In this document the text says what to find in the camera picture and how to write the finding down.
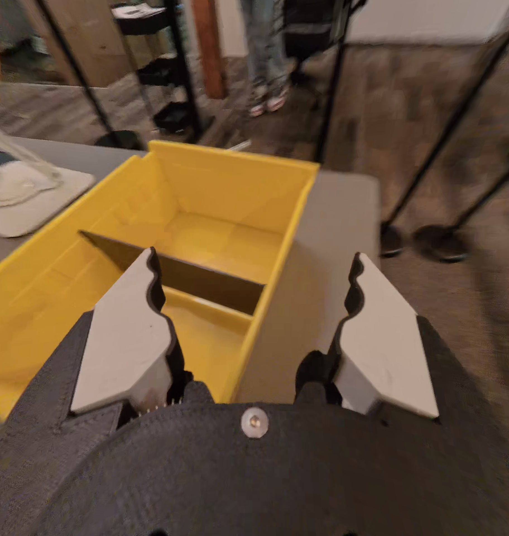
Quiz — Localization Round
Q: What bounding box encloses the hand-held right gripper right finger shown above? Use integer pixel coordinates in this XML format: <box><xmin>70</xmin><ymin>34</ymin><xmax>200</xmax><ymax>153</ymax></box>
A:
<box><xmin>328</xmin><ymin>251</ymin><xmax>440</xmax><ymax>419</ymax></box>

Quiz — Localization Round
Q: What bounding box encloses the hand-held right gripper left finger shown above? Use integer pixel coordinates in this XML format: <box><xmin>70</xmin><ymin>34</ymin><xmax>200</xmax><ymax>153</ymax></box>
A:
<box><xmin>69</xmin><ymin>246</ymin><xmax>193</xmax><ymax>415</ymax></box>

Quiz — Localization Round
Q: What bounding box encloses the large yellow plastic bin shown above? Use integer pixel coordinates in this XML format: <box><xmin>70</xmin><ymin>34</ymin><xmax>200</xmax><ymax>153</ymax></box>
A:
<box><xmin>0</xmin><ymin>140</ymin><xmax>321</xmax><ymax>421</ymax></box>

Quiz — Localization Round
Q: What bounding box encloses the black bin divider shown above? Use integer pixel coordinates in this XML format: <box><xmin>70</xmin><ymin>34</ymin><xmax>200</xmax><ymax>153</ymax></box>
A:
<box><xmin>79</xmin><ymin>230</ymin><xmax>265</xmax><ymax>315</ymax></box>

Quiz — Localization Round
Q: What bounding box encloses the black shelf rack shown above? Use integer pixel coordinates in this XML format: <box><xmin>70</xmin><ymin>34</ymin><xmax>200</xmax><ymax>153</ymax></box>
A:
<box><xmin>111</xmin><ymin>0</ymin><xmax>217</xmax><ymax>144</ymax></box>

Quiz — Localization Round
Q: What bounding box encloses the black stand pole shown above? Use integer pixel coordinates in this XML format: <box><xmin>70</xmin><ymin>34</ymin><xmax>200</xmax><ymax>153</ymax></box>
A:
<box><xmin>315</xmin><ymin>0</ymin><xmax>349</xmax><ymax>164</ymax></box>

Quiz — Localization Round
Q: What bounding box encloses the light wooden cabinet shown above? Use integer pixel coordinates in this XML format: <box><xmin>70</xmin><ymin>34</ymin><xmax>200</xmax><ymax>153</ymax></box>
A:
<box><xmin>22</xmin><ymin>0</ymin><xmax>134</xmax><ymax>88</ymax></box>

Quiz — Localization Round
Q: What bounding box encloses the black hanging bag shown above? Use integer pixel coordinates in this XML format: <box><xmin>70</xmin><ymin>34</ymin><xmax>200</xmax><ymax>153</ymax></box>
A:
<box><xmin>284</xmin><ymin>0</ymin><xmax>347</xmax><ymax>59</ymax></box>

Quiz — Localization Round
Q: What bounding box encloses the brown wooden post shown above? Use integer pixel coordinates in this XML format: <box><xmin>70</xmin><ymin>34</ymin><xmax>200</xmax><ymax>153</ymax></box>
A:
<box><xmin>192</xmin><ymin>0</ymin><xmax>228</xmax><ymax>100</ymax></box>

